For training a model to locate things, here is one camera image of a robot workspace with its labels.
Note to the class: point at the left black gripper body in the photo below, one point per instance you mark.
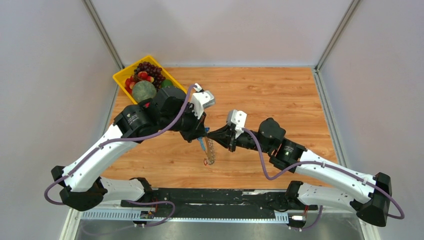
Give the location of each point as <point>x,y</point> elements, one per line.
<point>190,124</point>

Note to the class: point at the yellow plastic fruit basket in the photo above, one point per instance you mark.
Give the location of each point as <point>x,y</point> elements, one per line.
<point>126,73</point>

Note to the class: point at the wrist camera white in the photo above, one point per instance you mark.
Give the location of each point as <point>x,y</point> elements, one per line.
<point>201,100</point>
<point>237,118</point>

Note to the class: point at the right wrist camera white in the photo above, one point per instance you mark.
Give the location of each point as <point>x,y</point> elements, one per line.
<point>237,118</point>

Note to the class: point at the dark purple grape bunch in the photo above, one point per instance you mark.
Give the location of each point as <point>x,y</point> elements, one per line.
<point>146,71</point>

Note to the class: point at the dark green lime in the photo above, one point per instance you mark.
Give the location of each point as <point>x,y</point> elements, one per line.
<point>166,83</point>

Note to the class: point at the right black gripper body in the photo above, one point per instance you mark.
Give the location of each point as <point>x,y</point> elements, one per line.
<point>246,139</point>

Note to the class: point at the green melon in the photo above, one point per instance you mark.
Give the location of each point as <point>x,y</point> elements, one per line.
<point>143,90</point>

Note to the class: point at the metal key plate blue handle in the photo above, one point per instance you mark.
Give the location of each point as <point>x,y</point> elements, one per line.
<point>208,148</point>

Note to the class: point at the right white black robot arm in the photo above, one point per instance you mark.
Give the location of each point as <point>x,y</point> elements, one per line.
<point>366,195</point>

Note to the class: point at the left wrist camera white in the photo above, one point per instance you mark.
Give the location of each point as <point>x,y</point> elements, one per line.
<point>201,100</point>

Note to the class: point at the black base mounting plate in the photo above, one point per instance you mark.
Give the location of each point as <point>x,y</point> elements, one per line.
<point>218,205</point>

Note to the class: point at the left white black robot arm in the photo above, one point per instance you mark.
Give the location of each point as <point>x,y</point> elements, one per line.
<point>171,109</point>

